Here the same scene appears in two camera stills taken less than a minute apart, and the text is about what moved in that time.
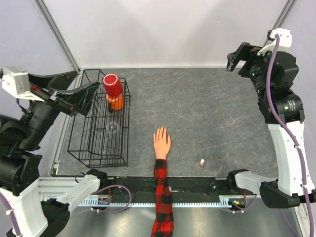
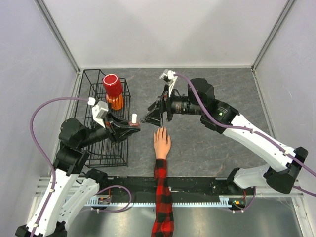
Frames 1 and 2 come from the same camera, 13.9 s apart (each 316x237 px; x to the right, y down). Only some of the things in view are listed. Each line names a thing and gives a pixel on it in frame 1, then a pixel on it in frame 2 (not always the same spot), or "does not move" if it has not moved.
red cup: [113, 86] does not move
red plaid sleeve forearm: [163, 225] does not move
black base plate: [180, 186] does not move
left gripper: [79, 96] -> [116, 133]
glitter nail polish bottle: [201, 164] -> [132, 125]
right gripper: [246, 52] -> [156, 117]
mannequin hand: [162, 146] does not move
